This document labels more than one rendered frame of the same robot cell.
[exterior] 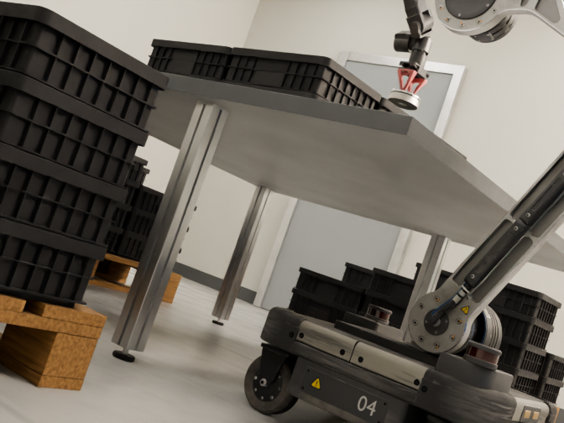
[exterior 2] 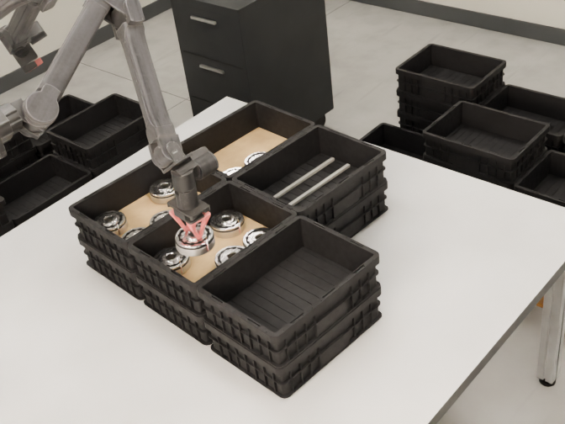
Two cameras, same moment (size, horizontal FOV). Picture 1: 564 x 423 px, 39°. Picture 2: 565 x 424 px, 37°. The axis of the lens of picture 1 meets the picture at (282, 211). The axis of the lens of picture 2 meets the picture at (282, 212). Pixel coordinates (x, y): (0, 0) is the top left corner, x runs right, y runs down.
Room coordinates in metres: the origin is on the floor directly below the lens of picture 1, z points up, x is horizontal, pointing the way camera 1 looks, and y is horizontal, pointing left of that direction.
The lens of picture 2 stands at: (3.11, -1.99, 2.33)
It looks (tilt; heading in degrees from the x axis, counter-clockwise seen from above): 36 degrees down; 98
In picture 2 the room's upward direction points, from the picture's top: 8 degrees counter-clockwise
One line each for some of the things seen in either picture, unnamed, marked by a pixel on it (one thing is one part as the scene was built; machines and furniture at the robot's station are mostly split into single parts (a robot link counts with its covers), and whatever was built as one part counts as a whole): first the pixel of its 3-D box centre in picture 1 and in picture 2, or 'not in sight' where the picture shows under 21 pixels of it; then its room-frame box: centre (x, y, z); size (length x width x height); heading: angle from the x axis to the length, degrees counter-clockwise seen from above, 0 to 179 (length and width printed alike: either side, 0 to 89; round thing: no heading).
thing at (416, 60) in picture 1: (416, 62); (187, 198); (2.64, -0.26, 1.13); 0.10 x 0.07 x 0.07; 138
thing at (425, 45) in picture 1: (420, 45); (185, 177); (2.64, -0.26, 1.19); 0.07 x 0.06 x 0.07; 52
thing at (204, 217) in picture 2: (411, 83); (193, 222); (2.64, -0.27, 1.06); 0.07 x 0.07 x 0.09; 48
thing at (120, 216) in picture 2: not in sight; (108, 220); (2.30, 0.04, 0.86); 0.10 x 0.10 x 0.01
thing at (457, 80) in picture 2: not in sight; (450, 108); (3.47, 1.44, 0.37); 0.40 x 0.30 x 0.45; 143
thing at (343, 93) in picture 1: (300, 90); (151, 209); (2.43, 0.07, 0.87); 0.40 x 0.30 x 0.11; 49
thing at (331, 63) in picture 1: (305, 75); (148, 196); (2.43, 0.07, 0.92); 0.40 x 0.30 x 0.02; 49
